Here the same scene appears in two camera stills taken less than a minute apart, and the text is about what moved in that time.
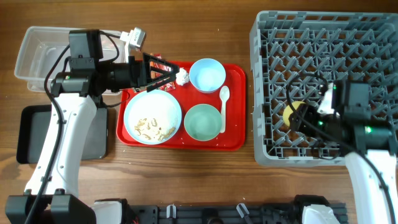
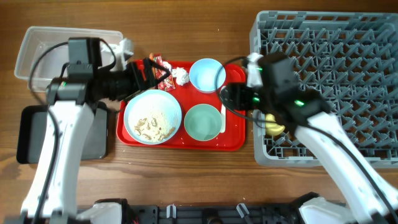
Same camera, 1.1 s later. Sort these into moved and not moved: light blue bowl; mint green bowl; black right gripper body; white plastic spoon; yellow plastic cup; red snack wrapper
Moved: yellow plastic cup; black right gripper body
Not moved: mint green bowl; light blue bowl; white plastic spoon; red snack wrapper
